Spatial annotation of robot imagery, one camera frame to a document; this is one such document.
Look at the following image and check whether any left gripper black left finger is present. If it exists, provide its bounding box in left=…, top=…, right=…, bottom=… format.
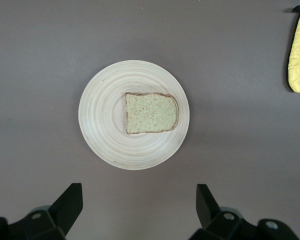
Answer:
left=0, top=182, right=84, bottom=240

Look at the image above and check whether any round wooden plate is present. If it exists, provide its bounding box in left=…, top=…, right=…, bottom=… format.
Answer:
left=77, top=59, right=191, bottom=172

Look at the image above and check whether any brown table cover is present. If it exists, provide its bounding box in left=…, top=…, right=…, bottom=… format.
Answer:
left=0, top=0, right=300, bottom=240

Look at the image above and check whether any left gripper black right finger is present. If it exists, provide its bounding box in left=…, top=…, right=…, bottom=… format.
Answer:
left=186, top=183, right=300, bottom=240

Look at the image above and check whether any slice of toast bread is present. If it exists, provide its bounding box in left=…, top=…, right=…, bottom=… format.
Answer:
left=125, top=91, right=179, bottom=135

